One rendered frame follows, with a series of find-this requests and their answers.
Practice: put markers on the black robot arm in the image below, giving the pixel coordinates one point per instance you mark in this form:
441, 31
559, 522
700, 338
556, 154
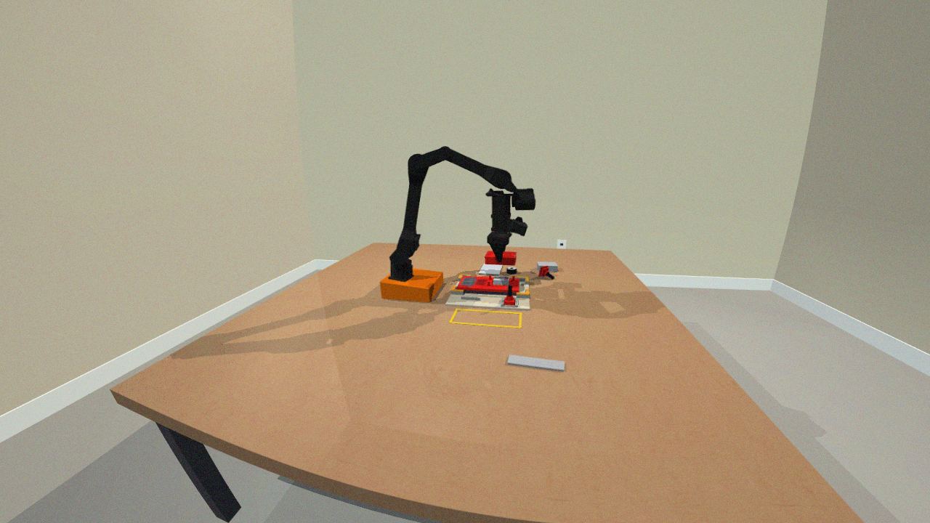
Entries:
522, 199

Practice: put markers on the white flat square plate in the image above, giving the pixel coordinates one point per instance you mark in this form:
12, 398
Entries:
490, 269

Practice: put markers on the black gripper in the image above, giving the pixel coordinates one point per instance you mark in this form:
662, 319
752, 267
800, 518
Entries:
499, 239

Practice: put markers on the grey flat bar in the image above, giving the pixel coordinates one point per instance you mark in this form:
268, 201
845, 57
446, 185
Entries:
536, 363

